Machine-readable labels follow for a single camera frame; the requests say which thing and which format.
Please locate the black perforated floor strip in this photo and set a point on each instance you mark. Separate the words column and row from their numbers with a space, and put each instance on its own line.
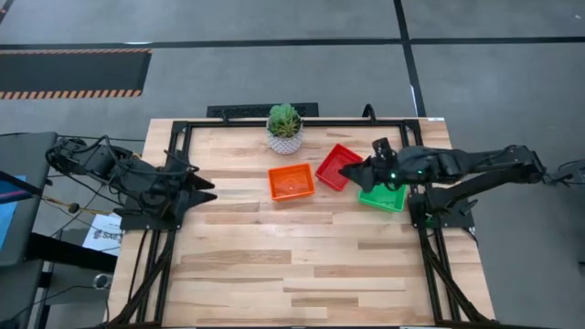
column 237, row 111

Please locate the black stand on floor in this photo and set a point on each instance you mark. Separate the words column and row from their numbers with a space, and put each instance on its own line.
column 566, row 173

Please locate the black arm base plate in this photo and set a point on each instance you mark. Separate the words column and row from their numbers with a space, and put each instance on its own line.
column 151, row 223
column 450, row 219

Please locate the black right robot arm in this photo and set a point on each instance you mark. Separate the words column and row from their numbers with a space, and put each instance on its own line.
column 457, row 164

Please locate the grey cart top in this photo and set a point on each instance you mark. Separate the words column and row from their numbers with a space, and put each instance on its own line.
column 23, row 183

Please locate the silver tape roll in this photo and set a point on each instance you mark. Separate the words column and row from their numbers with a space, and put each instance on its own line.
column 103, row 281

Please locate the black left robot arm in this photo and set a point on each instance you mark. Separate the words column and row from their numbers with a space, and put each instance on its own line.
column 137, row 178

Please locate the white printed paper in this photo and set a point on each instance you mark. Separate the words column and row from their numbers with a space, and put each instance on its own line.
column 106, row 235

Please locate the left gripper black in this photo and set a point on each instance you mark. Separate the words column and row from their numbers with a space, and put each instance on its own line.
column 180, row 192

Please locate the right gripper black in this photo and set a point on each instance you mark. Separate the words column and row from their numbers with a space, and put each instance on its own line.
column 384, row 171

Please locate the white patterned plant pot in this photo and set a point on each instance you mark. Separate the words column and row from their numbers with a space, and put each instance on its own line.
column 284, row 145

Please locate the blue sheet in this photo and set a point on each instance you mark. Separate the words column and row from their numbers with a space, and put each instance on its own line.
column 5, row 215

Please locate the green succulent plant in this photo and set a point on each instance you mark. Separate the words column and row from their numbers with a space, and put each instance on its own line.
column 284, row 119

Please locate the black aluminium table frame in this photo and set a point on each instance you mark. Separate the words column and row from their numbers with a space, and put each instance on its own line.
column 228, row 124

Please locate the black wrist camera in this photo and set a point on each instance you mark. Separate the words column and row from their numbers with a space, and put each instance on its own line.
column 381, row 147

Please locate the black mat with orange stripes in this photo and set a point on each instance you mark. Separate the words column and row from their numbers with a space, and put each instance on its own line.
column 73, row 73

